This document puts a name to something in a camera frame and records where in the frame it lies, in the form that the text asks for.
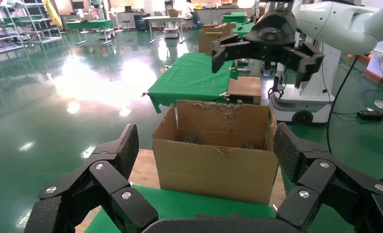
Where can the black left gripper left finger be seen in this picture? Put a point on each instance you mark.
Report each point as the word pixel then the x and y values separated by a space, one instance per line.
pixel 109 181

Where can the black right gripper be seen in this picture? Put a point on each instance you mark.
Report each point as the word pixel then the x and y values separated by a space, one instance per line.
pixel 272 32

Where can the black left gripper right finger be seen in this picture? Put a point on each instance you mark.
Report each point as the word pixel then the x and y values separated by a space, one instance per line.
pixel 322 181

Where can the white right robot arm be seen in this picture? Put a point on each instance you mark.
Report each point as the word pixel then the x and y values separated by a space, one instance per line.
pixel 339 22

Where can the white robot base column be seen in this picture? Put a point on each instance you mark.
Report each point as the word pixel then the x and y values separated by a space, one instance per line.
pixel 307 96

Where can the brown cardboard box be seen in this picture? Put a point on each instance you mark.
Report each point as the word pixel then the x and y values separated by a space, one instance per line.
pixel 206 41

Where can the large open cardboard carton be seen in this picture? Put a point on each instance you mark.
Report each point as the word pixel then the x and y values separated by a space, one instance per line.
pixel 210 173

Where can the black hanging device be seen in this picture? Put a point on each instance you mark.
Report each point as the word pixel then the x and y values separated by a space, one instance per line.
pixel 276 86

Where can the green cloth covered table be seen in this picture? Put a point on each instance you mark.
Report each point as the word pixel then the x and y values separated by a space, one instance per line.
pixel 88 24
pixel 241 29
pixel 235 16

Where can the green table cloth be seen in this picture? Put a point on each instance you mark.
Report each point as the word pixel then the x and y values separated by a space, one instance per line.
pixel 191 77
pixel 191 205

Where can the black power adapter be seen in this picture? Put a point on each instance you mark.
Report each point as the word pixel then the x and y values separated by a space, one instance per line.
pixel 370 115

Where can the person in white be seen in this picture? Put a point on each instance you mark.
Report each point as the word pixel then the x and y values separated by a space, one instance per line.
pixel 189 9

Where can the white wheeled cart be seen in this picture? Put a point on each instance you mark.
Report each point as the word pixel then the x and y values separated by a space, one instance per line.
pixel 171 31

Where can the white table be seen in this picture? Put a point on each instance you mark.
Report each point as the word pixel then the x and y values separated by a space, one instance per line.
pixel 162 18

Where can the blue bin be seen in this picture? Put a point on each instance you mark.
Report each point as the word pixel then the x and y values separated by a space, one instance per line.
pixel 142 23

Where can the black stool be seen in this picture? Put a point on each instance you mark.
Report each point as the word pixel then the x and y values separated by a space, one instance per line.
pixel 126 22

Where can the yellow hanging garment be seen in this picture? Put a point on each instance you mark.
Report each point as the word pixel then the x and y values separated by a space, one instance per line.
pixel 53 13

